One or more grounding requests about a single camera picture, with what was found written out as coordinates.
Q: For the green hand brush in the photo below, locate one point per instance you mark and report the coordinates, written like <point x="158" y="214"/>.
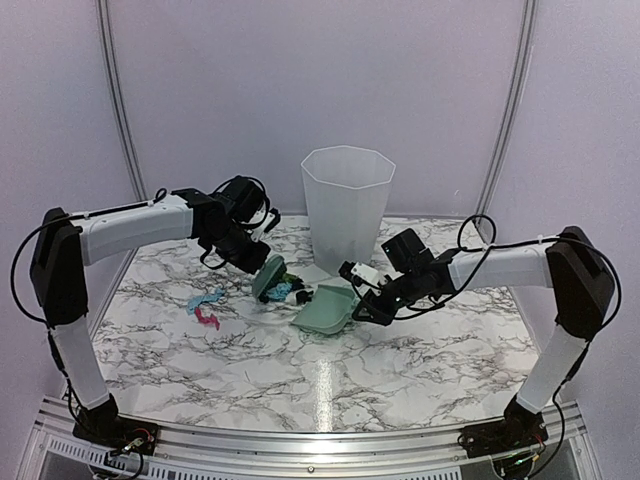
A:
<point x="268" y="277"/>

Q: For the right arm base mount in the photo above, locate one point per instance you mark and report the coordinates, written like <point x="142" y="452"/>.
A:
<point x="517" y="429"/>

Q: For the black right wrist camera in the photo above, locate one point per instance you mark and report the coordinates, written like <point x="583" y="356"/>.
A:
<point x="407" y="253"/>

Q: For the aluminium front frame rail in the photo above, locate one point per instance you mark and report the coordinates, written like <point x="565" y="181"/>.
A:
<point x="190" y="452"/>

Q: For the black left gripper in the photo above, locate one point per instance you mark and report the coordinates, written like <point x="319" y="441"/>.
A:
<point x="252" y="264"/>

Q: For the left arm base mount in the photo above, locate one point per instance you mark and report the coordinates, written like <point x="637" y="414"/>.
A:
<point x="105" y="426"/>

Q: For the translucent white waste bin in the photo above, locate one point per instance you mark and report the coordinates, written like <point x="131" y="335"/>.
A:
<point x="346" y="192"/>

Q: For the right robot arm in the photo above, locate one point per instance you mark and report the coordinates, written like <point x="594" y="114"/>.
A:
<point x="566" y="289"/>

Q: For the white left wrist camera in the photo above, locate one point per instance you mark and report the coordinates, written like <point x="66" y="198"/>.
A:
<point x="262" y="223"/>

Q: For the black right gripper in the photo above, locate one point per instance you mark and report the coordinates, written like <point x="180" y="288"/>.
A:
<point x="380" y="315"/>

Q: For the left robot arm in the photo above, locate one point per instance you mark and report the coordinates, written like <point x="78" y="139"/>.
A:
<point x="79" y="259"/>

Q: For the green plastic dustpan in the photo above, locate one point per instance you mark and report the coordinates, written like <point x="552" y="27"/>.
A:
<point x="328" y="311"/>

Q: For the light blue paper scrap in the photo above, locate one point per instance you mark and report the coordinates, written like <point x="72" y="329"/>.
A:
<point x="279" y="292"/>

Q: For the pink scrap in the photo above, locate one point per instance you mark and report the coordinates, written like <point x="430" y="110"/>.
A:
<point x="207" y="319"/>

